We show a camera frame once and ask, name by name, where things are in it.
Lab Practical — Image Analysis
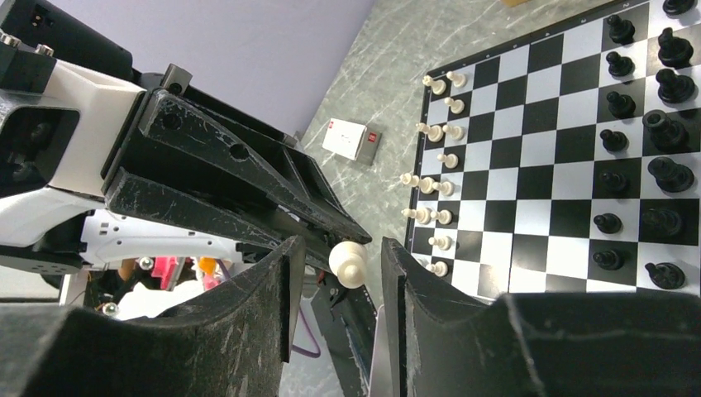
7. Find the white chess rook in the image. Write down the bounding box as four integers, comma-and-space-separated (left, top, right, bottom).
422, 74, 446, 95

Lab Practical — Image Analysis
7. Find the black white chessboard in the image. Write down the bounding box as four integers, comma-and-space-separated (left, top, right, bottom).
404, 1, 700, 300

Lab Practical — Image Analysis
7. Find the white chess piece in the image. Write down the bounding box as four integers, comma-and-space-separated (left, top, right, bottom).
426, 261, 450, 277
446, 71, 467, 88
432, 181, 455, 197
442, 124, 465, 141
436, 153, 460, 169

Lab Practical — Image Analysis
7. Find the silver metal tin lid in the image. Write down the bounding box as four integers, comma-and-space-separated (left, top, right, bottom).
369, 305, 393, 397

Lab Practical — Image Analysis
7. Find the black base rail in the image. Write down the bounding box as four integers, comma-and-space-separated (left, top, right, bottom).
312, 270, 377, 396

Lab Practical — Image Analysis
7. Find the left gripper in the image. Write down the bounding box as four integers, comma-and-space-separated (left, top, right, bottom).
1, 55, 330, 271

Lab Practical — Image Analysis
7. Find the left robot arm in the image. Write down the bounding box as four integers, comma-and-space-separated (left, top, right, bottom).
1, 1, 371, 275

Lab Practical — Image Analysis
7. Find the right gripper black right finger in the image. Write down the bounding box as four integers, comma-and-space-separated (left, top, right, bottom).
381, 237, 700, 396

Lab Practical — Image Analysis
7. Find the white chess piece twelfth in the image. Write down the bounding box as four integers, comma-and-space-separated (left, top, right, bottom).
430, 209, 453, 225

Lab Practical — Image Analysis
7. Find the white chess piece eleventh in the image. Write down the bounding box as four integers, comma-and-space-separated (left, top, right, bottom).
401, 207, 434, 224

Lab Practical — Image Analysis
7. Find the small white card box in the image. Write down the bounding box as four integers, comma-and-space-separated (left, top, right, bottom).
322, 118, 382, 165

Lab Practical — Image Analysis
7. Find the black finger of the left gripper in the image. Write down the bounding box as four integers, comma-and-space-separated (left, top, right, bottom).
136, 90, 371, 246

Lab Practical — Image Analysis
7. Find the white chess piece fourteenth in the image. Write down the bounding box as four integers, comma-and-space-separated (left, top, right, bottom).
328, 241, 368, 289

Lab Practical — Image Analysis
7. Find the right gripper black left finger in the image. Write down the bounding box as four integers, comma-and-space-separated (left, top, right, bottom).
1, 236, 306, 396

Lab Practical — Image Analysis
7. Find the white chess piece thirteenth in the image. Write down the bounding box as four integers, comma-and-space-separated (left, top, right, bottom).
427, 236, 453, 251

